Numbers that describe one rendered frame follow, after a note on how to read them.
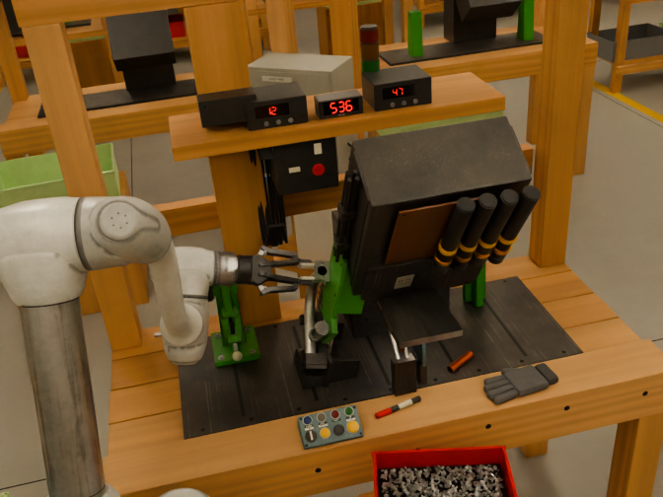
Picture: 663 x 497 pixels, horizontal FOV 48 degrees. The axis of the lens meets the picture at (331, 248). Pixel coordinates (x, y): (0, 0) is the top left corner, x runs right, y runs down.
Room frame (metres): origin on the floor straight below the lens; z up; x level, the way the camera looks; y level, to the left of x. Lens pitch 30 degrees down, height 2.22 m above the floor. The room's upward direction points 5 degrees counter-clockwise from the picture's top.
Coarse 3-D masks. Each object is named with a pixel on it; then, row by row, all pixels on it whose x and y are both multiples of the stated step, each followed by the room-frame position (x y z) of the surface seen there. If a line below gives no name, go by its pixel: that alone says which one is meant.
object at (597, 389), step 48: (480, 384) 1.51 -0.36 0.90; (576, 384) 1.47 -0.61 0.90; (624, 384) 1.47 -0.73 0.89; (240, 432) 1.40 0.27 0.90; (288, 432) 1.39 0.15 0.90; (384, 432) 1.36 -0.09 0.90; (432, 432) 1.37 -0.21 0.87; (480, 432) 1.40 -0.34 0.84; (528, 432) 1.42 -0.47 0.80; (576, 432) 1.45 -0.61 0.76; (144, 480) 1.27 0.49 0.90; (192, 480) 1.26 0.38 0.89; (240, 480) 1.28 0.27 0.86; (288, 480) 1.30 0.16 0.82; (336, 480) 1.33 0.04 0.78
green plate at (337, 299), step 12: (336, 264) 1.62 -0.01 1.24; (336, 276) 1.60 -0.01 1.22; (348, 276) 1.59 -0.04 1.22; (336, 288) 1.58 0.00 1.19; (348, 288) 1.59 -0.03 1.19; (324, 300) 1.66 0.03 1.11; (336, 300) 1.57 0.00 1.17; (348, 300) 1.59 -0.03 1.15; (360, 300) 1.59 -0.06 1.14; (324, 312) 1.64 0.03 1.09; (336, 312) 1.57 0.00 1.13; (348, 312) 1.59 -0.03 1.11; (360, 312) 1.59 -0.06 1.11
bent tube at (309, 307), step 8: (320, 264) 1.66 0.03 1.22; (328, 264) 1.67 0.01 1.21; (320, 272) 1.70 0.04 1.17; (328, 272) 1.65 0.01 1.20; (320, 280) 1.63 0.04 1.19; (328, 280) 1.64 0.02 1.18; (312, 288) 1.70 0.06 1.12; (312, 296) 1.70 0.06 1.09; (312, 304) 1.70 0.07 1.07; (304, 312) 1.69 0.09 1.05; (312, 312) 1.68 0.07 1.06; (304, 320) 1.67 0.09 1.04; (312, 320) 1.66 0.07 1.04; (312, 344) 1.61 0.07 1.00; (312, 352) 1.59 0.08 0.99
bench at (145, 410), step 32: (544, 288) 1.96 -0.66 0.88; (576, 288) 1.94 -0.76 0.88; (576, 320) 1.77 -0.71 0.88; (608, 320) 1.76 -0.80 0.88; (128, 352) 1.81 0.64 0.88; (160, 352) 1.80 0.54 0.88; (128, 384) 1.66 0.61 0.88; (160, 384) 1.65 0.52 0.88; (128, 416) 1.52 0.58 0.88; (160, 416) 1.51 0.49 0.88; (128, 448) 1.40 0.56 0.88; (544, 448) 2.09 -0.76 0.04; (640, 448) 1.49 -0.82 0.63; (640, 480) 1.49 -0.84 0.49
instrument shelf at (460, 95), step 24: (312, 96) 2.07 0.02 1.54; (432, 96) 1.97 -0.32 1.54; (456, 96) 1.96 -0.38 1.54; (480, 96) 1.94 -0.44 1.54; (504, 96) 1.92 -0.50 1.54; (192, 120) 1.95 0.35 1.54; (312, 120) 1.86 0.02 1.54; (336, 120) 1.85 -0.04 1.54; (360, 120) 1.85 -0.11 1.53; (384, 120) 1.86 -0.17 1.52; (408, 120) 1.87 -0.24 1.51; (432, 120) 1.88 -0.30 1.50; (192, 144) 1.77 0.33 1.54; (216, 144) 1.78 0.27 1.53; (240, 144) 1.79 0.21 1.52; (264, 144) 1.80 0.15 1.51
